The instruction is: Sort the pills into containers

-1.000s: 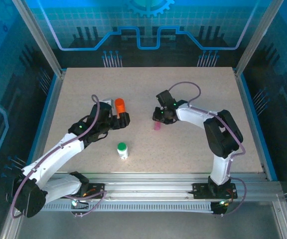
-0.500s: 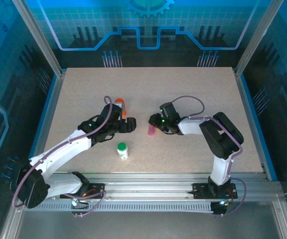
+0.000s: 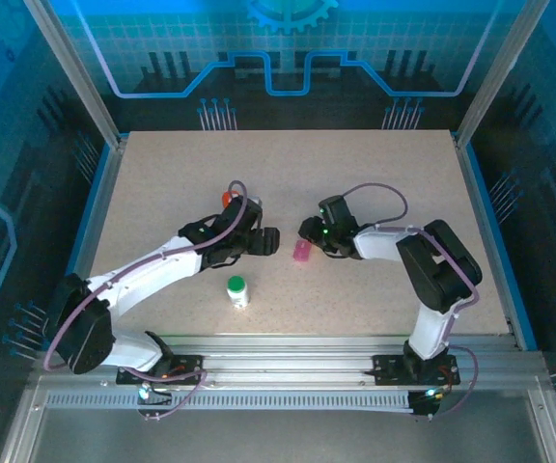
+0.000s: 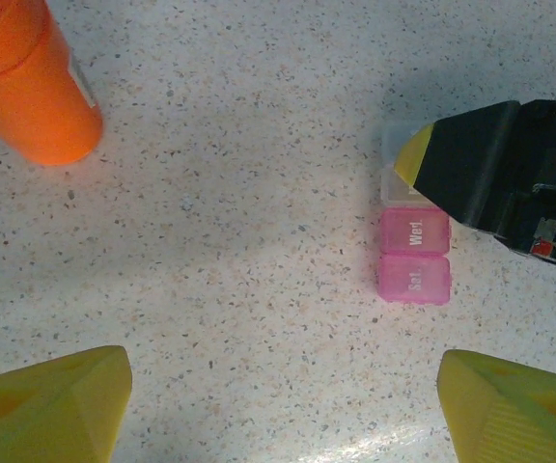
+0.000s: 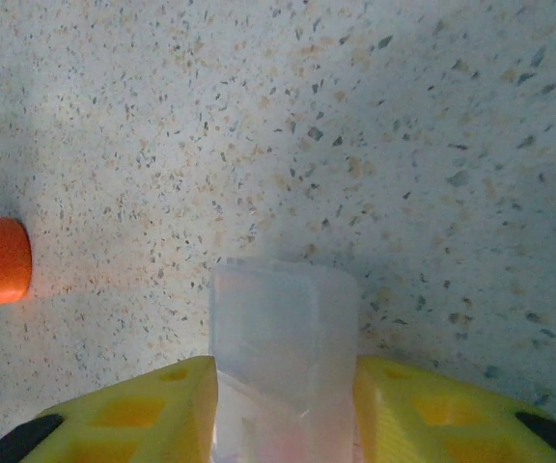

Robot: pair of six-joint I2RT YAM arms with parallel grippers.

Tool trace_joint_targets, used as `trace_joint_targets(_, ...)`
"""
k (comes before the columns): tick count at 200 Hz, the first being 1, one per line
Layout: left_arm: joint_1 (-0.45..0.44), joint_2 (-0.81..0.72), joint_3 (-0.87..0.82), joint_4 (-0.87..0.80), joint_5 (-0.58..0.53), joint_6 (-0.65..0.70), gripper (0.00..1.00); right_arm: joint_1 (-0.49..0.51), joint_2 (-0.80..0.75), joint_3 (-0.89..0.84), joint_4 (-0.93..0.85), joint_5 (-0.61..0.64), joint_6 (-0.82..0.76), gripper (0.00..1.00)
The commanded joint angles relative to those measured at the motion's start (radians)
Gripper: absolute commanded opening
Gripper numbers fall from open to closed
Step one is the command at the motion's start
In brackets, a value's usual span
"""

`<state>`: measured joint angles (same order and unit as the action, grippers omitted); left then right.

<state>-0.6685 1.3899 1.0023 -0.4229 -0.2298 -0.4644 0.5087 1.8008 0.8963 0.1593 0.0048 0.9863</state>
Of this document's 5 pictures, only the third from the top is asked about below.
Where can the small lit connector board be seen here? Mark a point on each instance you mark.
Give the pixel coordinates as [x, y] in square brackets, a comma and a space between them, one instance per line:
[427, 400]
[145, 393]

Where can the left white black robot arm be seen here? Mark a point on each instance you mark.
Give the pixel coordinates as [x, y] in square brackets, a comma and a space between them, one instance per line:
[152, 275]

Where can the grey metal front shelf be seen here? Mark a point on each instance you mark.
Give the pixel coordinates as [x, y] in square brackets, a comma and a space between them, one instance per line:
[283, 439]

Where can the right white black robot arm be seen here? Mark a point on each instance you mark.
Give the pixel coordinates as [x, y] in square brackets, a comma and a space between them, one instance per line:
[379, 243]

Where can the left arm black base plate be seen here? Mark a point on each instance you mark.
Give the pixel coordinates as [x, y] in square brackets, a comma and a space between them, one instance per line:
[186, 369]

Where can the white pill bottle green cap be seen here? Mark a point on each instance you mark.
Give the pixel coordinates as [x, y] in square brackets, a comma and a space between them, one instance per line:
[237, 291]

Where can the orange pill bottle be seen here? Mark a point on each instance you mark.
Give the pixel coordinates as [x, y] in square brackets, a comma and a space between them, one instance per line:
[227, 197]

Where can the aluminium side rail blue edge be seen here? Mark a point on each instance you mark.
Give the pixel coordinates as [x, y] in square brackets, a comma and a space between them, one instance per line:
[481, 202]
[98, 202]

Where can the aluminium frame post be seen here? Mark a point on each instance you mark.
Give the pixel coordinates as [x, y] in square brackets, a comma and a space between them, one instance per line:
[489, 72]
[79, 72]

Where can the aluminium front rail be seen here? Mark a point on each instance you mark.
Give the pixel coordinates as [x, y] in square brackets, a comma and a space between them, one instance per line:
[283, 357]

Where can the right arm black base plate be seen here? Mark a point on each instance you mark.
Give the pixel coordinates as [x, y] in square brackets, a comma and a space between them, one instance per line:
[389, 369]

